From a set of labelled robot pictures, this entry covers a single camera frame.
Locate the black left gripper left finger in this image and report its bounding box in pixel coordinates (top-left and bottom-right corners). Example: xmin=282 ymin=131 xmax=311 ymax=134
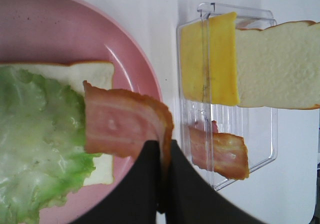
xmin=73 ymin=140 xmax=160 ymax=224

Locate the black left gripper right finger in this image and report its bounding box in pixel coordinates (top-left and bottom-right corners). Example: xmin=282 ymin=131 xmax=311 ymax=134
xmin=158 ymin=140 xmax=262 ymax=224

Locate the bacon strip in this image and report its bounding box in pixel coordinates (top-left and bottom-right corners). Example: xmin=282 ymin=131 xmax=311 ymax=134
xmin=188 ymin=120 xmax=250 ymax=180
xmin=83 ymin=81 xmax=174 ymax=178

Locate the green lettuce leaf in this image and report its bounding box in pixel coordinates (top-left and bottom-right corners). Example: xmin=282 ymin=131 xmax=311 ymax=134
xmin=0 ymin=66 xmax=95 ymax=224

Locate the bread slice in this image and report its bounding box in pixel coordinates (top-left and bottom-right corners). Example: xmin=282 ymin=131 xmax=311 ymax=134
xmin=235 ymin=20 xmax=320 ymax=110
xmin=0 ymin=61 xmax=115 ymax=186

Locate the right clear plastic container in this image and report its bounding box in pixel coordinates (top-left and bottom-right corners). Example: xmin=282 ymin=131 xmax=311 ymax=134
xmin=175 ymin=1 xmax=279 ymax=191

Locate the yellow cheese slice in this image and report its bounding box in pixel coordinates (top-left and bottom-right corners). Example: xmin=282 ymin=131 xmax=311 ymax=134
xmin=179 ymin=12 xmax=240 ymax=106

